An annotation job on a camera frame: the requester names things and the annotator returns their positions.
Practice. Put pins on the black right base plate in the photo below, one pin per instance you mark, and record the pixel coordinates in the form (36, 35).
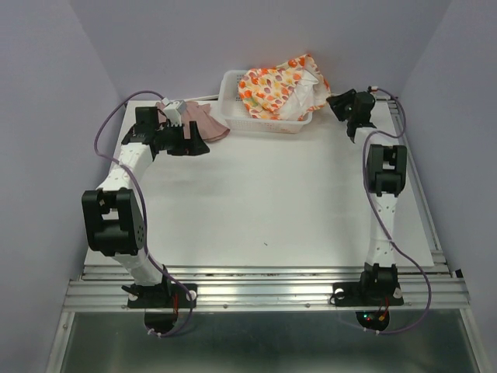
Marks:
(372, 305)

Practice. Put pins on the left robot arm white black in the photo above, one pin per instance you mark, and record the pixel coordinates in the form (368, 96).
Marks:
(114, 221)

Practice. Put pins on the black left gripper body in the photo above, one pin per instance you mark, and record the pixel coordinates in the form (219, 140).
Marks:
(172, 139)

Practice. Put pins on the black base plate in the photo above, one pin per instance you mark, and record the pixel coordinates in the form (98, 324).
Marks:
(161, 303)
(372, 305)

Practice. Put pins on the white plastic basket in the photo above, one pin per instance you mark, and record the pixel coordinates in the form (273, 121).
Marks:
(233, 111)

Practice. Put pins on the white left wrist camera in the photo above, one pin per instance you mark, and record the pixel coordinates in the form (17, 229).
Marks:
(173, 111)

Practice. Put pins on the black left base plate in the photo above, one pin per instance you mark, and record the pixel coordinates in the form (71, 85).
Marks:
(161, 303)

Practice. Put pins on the orange floral skirt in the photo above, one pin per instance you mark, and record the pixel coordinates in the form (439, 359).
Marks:
(288, 91)

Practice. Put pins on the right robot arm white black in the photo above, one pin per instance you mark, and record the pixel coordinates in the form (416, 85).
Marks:
(384, 168)

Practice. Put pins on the pink skirt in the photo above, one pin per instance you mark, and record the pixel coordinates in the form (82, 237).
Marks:
(209, 128)

